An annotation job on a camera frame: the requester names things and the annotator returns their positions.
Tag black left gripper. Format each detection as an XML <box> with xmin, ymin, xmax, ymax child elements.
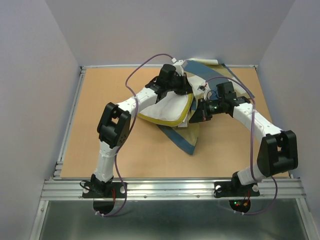
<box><xmin>165</xmin><ymin>72</ymin><xmax>193</xmax><ymax>95</ymax></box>

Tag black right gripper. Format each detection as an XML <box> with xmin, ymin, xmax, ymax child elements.
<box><xmin>188</xmin><ymin>98</ymin><xmax>225</xmax><ymax>124</ymax></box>

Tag white pillow yellow edge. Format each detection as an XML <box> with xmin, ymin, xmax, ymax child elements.
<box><xmin>137</xmin><ymin>74</ymin><xmax>210</xmax><ymax>128</ymax></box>

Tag blue beige white plaid pillowcase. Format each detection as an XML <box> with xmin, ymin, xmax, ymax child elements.
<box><xmin>158</xmin><ymin>60</ymin><xmax>244</xmax><ymax>155</ymax></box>

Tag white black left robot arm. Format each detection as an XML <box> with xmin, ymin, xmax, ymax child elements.
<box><xmin>90</xmin><ymin>61</ymin><xmax>192</xmax><ymax>197</ymax></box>

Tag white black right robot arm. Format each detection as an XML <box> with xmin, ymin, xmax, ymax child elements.
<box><xmin>189</xmin><ymin>81</ymin><xmax>298</xmax><ymax>195</ymax></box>

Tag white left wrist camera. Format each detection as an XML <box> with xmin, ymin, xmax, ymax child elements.
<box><xmin>173</xmin><ymin>60</ymin><xmax>188</xmax><ymax>76</ymax></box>

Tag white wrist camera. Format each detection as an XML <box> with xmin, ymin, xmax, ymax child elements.
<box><xmin>173</xmin><ymin>60</ymin><xmax>188</xmax><ymax>76</ymax></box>
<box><xmin>197</xmin><ymin>83</ymin><xmax>208</xmax><ymax>93</ymax></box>

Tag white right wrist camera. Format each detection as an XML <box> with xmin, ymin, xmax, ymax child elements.
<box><xmin>197</xmin><ymin>83</ymin><xmax>208</xmax><ymax>93</ymax></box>

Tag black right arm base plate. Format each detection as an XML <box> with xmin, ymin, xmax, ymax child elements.
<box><xmin>213</xmin><ymin>180</ymin><xmax>260</xmax><ymax>198</ymax></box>

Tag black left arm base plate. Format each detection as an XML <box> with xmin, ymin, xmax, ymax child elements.
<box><xmin>80</xmin><ymin>181</ymin><xmax>126</xmax><ymax>199</ymax></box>

